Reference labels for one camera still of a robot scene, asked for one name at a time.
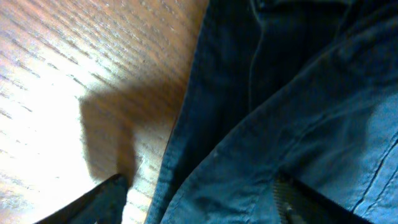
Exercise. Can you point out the navy blue denim shorts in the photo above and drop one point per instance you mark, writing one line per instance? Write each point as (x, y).
(308, 88)

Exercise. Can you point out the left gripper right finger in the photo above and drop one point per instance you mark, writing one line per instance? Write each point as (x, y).
(297, 203)

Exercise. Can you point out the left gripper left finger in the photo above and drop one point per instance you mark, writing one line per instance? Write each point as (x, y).
(103, 204)

